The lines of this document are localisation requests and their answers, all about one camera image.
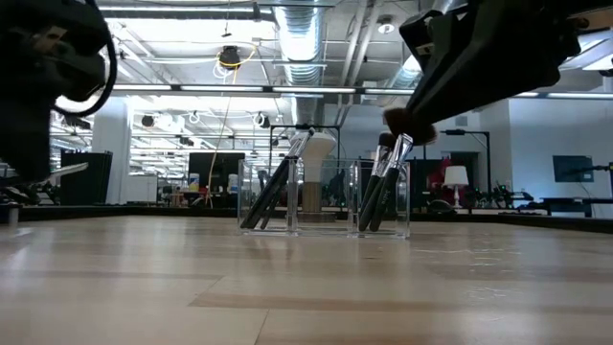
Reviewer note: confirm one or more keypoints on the silver ventilation duct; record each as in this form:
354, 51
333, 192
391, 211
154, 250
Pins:
299, 48

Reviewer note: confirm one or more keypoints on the black cabinet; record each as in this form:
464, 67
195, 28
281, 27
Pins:
91, 187

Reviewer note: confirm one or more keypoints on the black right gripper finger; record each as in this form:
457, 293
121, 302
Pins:
479, 76

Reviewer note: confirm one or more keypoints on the black low table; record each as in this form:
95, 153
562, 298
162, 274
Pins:
574, 201

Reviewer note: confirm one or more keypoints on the white table lamp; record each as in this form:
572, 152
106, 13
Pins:
456, 177

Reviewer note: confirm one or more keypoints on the person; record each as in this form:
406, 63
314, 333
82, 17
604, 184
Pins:
438, 179

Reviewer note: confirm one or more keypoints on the white globe lamp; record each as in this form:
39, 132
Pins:
313, 153

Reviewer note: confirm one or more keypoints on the long LED light bar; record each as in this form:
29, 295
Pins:
220, 88

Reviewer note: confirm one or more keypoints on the dark wall monitor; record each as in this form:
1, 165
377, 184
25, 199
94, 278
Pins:
573, 168

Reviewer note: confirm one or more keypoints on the clear acrylic brush organizer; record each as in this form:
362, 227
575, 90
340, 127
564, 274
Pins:
293, 201

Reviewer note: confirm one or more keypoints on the white plastic bottle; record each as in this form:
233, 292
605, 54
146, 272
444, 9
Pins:
194, 182

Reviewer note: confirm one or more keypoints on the small round black makeup brush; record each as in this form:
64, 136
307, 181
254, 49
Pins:
383, 155

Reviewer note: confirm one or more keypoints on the black screen panel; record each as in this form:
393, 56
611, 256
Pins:
215, 172

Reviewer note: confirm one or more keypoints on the black fan makeup brush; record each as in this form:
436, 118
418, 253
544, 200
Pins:
404, 133

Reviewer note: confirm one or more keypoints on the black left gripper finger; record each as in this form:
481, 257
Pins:
24, 144

